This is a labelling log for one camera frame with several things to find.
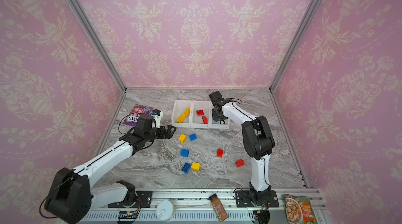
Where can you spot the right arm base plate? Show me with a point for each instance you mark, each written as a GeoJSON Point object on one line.
{"type": "Point", "coordinates": [244, 200]}

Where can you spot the purple candy bag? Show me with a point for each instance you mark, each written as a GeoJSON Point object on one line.
{"type": "Point", "coordinates": [135, 113]}

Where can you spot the blue lego bottom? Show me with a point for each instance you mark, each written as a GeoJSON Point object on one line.
{"type": "Point", "coordinates": [186, 168]}

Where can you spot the yellow lego bottom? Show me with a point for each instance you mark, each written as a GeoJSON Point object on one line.
{"type": "Point", "coordinates": [195, 166]}

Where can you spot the green food packet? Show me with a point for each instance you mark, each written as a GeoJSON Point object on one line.
{"type": "Point", "coordinates": [299, 210]}

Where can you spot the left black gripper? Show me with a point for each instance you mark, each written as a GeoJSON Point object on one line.
{"type": "Point", "coordinates": [169, 134]}

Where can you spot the white round disc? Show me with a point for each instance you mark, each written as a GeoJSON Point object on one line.
{"type": "Point", "coordinates": [165, 211]}

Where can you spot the white bin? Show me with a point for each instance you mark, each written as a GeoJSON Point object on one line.
{"type": "Point", "coordinates": [197, 121]}
{"type": "Point", "coordinates": [179, 108]}
{"type": "Point", "coordinates": [217, 125]}

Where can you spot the blue lego centre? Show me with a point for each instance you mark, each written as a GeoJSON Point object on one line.
{"type": "Point", "coordinates": [184, 153]}

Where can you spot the yellow long lego brick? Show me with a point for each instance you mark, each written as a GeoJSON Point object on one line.
{"type": "Point", "coordinates": [187, 112]}

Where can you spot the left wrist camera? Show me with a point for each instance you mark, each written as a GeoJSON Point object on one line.
{"type": "Point", "coordinates": [157, 115]}

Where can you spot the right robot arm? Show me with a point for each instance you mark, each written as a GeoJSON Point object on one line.
{"type": "Point", "coordinates": [258, 142]}

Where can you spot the red lego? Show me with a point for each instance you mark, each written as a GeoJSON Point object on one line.
{"type": "Point", "coordinates": [240, 163]}
{"type": "Point", "coordinates": [219, 153]}

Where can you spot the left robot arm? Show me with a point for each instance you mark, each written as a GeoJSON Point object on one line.
{"type": "Point", "coordinates": [72, 194]}

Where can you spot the yellow square lego brick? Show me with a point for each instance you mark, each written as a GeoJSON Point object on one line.
{"type": "Point", "coordinates": [182, 138]}

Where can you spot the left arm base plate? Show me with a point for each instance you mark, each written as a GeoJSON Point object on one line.
{"type": "Point", "coordinates": [142, 197]}

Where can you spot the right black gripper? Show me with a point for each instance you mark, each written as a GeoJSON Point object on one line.
{"type": "Point", "coordinates": [218, 114]}

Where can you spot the blue square lego brick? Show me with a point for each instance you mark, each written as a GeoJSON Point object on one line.
{"type": "Point", "coordinates": [192, 137]}

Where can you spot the red arch lego brick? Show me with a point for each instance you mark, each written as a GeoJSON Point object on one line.
{"type": "Point", "coordinates": [205, 120]}

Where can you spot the spice jar brown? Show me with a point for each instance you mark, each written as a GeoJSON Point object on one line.
{"type": "Point", "coordinates": [218, 207]}

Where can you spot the blue lego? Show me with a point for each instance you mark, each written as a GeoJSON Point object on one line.
{"type": "Point", "coordinates": [184, 153]}
{"type": "Point", "coordinates": [186, 168]}

